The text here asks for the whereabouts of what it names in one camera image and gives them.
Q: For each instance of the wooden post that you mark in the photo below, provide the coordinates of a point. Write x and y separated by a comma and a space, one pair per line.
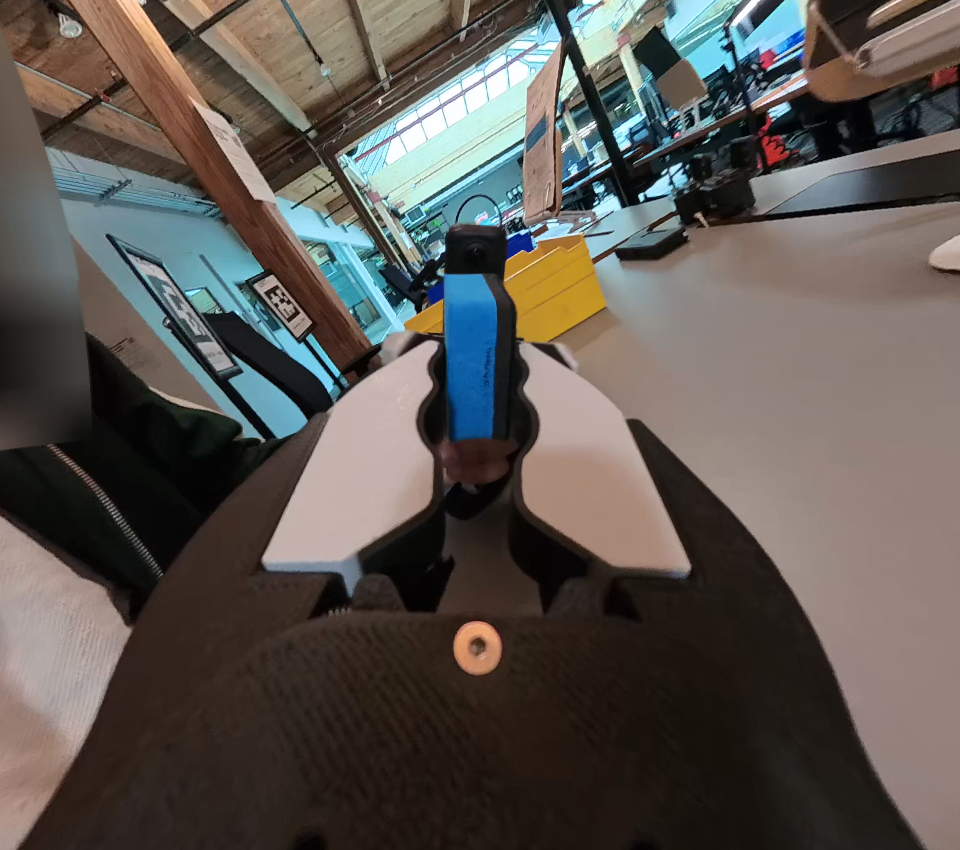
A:
187, 115

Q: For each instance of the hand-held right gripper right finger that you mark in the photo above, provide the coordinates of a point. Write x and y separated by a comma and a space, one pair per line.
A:
600, 490

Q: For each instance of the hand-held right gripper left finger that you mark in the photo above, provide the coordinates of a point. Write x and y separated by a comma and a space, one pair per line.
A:
360, 482

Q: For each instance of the person's white clothing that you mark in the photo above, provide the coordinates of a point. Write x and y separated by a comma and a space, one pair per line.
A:
52, 677

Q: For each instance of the black desk mat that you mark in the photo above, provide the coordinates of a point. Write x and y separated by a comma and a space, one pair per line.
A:
862, 186

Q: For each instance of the white paper notice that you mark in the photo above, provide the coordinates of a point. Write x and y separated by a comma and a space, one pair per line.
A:
236, 152

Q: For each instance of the cardboard sheet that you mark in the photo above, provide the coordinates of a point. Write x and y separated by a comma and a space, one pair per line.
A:
544, 137

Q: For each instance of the black monitor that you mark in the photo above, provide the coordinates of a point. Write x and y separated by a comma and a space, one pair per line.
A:
656, 51

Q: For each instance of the person's green jacket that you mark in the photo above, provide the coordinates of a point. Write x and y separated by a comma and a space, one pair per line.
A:
150, 460

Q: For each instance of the blue black sponge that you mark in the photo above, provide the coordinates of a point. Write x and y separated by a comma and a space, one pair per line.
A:
469, 355

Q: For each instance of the black high-back chair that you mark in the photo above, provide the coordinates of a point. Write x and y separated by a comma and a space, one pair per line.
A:
277, 370

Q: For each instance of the wooden book stand white base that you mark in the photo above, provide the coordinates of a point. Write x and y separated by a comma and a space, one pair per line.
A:
817, 70

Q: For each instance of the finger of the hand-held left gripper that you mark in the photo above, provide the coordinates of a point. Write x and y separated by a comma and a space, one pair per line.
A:
559, 355
401, 346

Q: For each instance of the black flat box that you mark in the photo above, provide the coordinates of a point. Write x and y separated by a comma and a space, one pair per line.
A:
652, 242

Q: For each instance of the grey desk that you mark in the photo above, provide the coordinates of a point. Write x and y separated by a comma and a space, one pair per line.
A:
787, 415

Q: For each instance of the black framed marker sign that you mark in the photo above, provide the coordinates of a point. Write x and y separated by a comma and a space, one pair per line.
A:
281, 306

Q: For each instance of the large black framed poster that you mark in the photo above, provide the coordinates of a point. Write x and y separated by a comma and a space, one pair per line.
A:
180, 310

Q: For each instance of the person's left hand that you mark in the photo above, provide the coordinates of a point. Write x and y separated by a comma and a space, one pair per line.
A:
476, 460

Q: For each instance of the yellow plastic bin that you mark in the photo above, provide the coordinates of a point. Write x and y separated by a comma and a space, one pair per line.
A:
555, 287

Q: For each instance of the black office chair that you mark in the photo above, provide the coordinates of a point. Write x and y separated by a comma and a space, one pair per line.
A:
360, 366
409, 284

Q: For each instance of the black battery charger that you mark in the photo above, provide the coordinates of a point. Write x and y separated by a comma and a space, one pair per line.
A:
691, 201
731, 194

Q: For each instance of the black pole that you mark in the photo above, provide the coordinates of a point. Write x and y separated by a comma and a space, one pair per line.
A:
570, 40

